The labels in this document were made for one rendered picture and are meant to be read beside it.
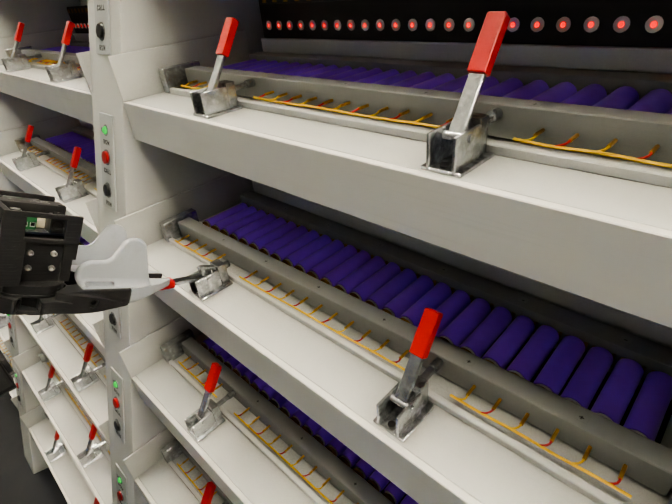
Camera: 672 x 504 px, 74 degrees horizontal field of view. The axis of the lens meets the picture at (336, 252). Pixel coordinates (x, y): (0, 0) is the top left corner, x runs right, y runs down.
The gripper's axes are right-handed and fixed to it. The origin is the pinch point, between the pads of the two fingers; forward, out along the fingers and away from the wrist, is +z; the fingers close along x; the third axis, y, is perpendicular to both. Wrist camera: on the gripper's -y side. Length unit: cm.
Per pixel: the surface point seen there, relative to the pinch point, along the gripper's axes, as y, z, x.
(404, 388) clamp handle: 2.1, 5.8, -26.7
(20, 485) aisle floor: -94, 21, 84
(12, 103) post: 11, 7, 86
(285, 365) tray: -1.6, 5.1, -15.6
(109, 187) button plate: 6.0, 2.8, 20.0
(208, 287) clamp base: 0.1, 6.0, -1.0
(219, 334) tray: -3.7, 5.9, -4.9
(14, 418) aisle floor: -92, 26, 115
